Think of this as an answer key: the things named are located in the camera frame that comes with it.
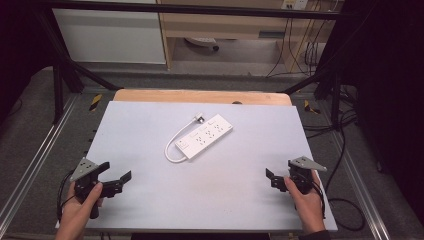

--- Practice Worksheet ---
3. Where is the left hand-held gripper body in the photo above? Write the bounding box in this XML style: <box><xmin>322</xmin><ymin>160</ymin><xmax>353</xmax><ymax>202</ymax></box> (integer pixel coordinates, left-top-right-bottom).
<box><xmin>69</xmin><ymin>157</ymin><xmax>103</xmax><ymax>220</ymax></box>

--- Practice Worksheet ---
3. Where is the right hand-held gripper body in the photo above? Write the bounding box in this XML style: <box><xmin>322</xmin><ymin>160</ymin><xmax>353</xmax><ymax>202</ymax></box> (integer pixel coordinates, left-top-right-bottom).
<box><xmin>287</xmin><ymin>155</ymin><xmax>328</xmax><ymax>196</ymax></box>

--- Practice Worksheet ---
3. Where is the white power strip cable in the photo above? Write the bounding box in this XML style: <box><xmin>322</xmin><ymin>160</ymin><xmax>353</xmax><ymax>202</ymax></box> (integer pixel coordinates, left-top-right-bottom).
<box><xmin>164</xmin><ymin>118</ymin><xmax>198</xmax><ymax>165</ymax></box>

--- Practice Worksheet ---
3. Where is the white power strip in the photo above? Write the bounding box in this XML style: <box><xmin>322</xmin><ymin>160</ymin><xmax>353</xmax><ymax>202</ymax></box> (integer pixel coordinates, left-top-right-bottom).
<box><xmin>174</xmin><ymin>113</ymin><xmax>234</xmax><ymax>160</ymax></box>

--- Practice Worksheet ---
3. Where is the person's right hand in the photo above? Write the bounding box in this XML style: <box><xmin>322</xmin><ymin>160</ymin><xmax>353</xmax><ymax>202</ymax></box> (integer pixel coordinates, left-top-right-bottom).
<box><xmin>283</xmin><ymin>169</ymin><xmax>326</xmax><ymax>236</ymax></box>

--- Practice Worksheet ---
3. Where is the person's left hand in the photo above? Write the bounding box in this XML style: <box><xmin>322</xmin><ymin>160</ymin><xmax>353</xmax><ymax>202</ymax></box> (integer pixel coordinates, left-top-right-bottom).
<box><xmin>54</xmin><ymin>181</ymin><xmax>105</xmax><ymax>240</ymax></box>

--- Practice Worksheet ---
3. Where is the yellow black tape strip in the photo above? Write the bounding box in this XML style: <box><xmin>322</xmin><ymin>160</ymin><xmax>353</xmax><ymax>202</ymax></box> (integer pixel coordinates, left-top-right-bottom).
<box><xmin>88</xmin><ymin>93</ymin><xmax>103</xmax><ymax>112</ymax></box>
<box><xmin>303</xmin><ymin>99</ymin><xmax>322</xmax><ymax>115</ymax></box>

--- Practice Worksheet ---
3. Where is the wooden board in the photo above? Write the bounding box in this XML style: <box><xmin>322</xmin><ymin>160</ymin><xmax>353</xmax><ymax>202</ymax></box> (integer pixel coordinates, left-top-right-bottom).
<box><xmin>112</xmin><ymin>88</ymin><xmax>293</xmax><ymax>107</ymax></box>

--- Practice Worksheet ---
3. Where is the black curtain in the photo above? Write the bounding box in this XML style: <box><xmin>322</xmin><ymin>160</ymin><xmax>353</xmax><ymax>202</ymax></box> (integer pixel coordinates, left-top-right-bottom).
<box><xmin>0</xmin><ymin>0</ymin><xmax>86</xmax><ymax>124</ymax></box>
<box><xmin>314</xmin><ymin>0</ymin><xmax>424</xmax><ymax>218</ymax></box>

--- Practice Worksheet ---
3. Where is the white cabinet panel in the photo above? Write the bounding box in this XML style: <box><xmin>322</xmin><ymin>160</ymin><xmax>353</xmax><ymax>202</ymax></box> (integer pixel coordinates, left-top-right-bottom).
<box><xmin>52</xmin><ymin>8</ymin><xmax>167</xmax><ymax>65</ymax></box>

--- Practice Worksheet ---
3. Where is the white object under cabinet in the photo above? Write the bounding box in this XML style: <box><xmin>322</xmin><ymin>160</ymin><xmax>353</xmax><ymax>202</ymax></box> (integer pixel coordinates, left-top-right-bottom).
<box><xmin>184</xmin><ymin>36</ymin><xmax>221</xmax><ymax>52</ymax></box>

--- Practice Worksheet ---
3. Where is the light wooden cabinet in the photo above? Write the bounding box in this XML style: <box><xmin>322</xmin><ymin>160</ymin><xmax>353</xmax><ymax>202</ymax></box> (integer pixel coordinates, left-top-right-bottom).
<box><xmin>156</xmin><ymin>0</ymin><xmax>336</xmax><ymax>72</ymax></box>

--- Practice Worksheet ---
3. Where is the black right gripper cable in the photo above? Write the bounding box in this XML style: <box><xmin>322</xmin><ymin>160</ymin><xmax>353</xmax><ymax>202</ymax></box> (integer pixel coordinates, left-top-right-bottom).
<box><xmin>308</xmin><ymin>173</ymin><xmax>327</xmax><ymax>220</ymax></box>

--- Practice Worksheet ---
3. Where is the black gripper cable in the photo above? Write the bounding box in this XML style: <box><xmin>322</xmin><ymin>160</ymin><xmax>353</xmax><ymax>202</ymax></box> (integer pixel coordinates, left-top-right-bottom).
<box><xmin>308</xmin><ymin>173</ymin><xmax>327</xmax><ymax>220</ymax></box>
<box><xmin>56</xmin><ymin>169</ymin><xmax>77</xmax><ymax>224</ymax></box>

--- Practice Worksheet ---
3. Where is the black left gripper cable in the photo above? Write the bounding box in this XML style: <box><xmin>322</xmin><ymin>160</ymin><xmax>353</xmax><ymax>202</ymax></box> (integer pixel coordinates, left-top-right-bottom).
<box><xmin>56</xmin><ymin>169</ymin><xmax>77</xmax><ymax>224</ymax></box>

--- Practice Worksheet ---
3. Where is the aluminium floor rail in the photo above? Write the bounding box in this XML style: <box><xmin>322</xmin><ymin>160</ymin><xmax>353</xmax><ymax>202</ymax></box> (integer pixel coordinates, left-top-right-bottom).
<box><xmin>331</xmin><ymin>131</ymin><xmax>392</xmax><ymax>240</ymax></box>
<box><xmin>0</xmin><ymin>94</ymin><xmax>80</xmax><ymax>229</ymax></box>

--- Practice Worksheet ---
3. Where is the black floor cable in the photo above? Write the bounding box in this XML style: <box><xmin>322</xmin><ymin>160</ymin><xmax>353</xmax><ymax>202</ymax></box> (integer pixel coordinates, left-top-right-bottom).
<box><xmin>301</xmin><ymin>84</ymin><xmax>367</xmax><ymax>233</ymax></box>

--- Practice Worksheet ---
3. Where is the bundle of hanging cables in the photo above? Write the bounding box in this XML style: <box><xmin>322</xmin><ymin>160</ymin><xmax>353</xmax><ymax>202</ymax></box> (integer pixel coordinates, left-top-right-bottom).
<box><xmin>265</xmin><ymin>0</ymin><xmax>339</xmax><ymax>78</ymax></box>

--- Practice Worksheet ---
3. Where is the white wall socket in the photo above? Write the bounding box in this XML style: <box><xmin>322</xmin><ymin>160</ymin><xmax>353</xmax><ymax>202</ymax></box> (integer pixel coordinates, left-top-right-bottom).
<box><xmin>280</xmin><ymin>0</ymin><xmax>310</xmax><ymax>11</ymax></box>

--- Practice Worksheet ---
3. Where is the black metal frame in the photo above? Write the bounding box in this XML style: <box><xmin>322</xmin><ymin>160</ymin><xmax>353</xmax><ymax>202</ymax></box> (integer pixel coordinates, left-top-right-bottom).
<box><xmin>33</xmin><ymin>0</ymin><xmax>345</xmax><ymax>127</ymax></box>

